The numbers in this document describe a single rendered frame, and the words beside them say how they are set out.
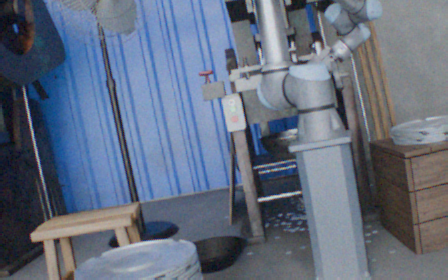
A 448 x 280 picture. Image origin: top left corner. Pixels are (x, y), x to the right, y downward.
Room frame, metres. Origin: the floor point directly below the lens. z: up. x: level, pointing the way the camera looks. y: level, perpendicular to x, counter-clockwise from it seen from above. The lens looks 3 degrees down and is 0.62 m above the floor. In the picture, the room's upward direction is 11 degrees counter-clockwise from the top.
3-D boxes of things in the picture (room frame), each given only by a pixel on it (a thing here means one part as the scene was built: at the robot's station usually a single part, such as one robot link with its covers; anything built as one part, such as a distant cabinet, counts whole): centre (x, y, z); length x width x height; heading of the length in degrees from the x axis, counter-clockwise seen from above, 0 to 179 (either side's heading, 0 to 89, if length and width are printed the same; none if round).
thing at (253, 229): (2.43, -0.09, 0.45); 0.92 x 0.12 x 0.90; 174
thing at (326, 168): (1.45, -0.30, 0.23); 0.19 x 0.19 x 0.45; 72
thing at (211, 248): (1.81, 0.13, 0.04); 0.30 x 0.30 x 0.07
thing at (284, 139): (2.26, -0.35, 0.36); 0.34 x 0.34 x 0.10
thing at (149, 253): (1.06, 0.25, 0.30); 0.29 x 0.29 x 0.01
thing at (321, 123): (1.45, -0.30, 0.50); 0.15 x 0.15 x 0.10
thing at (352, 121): (2.37, -0.63, 0.45); 0.92 x 0.12 x 0.90; 174
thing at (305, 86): (1.45, -0.30, 0.62); 0.13 x 0.12 x 0.14; 34
